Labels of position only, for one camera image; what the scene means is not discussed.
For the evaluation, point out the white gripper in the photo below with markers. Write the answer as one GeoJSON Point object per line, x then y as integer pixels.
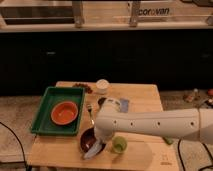
{"type": "Point", "coordinates": [103, 138]}

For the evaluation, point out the grey towel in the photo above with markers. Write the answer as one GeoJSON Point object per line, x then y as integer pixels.
{"type": "Point", "coordinates": [93, 149]}

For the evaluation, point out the purple bowl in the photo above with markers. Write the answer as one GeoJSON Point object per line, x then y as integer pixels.
{"type": "Point", "coordinates": [87, 140]}

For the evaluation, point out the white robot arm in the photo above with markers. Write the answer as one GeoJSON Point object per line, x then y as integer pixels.
{"type": "Point", "coordinates": [188, 124]}

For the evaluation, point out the orange bowl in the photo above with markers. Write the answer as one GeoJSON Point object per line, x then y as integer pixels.
{"type": "Point", "coordinates": [64, 113]}

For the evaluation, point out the green cup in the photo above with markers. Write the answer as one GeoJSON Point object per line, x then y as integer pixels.
{"type": "Point", "coordinates": [119, 144]}

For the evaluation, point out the metal fork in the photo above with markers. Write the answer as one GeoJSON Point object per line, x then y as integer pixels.
{"type": "Point", "coordinates": [89, 108]}

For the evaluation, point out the blue sponge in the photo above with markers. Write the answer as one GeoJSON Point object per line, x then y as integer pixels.
{"type": "Point", "coordinates": [124, 105]}

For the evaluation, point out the white cup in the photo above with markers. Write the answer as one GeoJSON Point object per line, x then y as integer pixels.
{"type": "Point", "coordinates": [102, 86]}

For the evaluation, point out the red dried chili bunch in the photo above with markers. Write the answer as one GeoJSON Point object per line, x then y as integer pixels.
{"type": "Point", "coordinates": [87, 88]}

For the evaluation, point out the green plastic tray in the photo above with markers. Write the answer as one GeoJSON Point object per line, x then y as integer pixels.
{"type": "Point", "coordinates": [42, 123]}

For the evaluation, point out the green marker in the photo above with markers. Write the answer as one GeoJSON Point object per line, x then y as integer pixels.
{"type": "Point", "coordinates": [168, 141]}

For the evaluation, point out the wooden shelf rack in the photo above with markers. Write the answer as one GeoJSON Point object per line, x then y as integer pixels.
{"type": "Point", "coordinates": [101, 15]}

